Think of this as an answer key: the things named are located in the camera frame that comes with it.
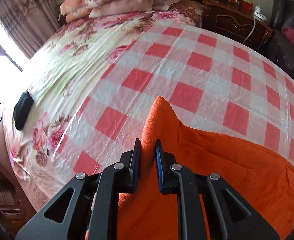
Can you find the orange pants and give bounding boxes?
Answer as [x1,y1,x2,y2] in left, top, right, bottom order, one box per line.
[84,95,294,240]

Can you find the red white checkered cloth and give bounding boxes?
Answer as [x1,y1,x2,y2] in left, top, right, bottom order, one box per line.
[50,20,294,180]

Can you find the black object on bed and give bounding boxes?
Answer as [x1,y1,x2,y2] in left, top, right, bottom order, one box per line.
[13,91,34,131]

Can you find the dark wooden nightstand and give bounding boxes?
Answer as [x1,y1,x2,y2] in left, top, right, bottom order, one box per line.
[202,0,273,52]

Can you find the pink pillow under quilt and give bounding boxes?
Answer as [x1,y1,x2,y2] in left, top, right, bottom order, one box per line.
[89,0,181,18]

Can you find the red tin box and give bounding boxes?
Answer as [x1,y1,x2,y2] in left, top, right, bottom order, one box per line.
[239,0,253,15]

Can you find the salmon floral pillow lower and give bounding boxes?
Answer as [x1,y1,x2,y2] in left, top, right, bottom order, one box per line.
[66,7,92,23]

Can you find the black leather armchair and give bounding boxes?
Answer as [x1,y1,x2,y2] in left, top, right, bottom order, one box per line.
[266,0,294,80]

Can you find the pink curtain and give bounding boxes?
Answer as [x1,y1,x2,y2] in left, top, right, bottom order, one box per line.
[0,0,60,59]

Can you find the white charging cable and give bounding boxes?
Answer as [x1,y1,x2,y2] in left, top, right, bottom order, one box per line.
[241,15,257,46]

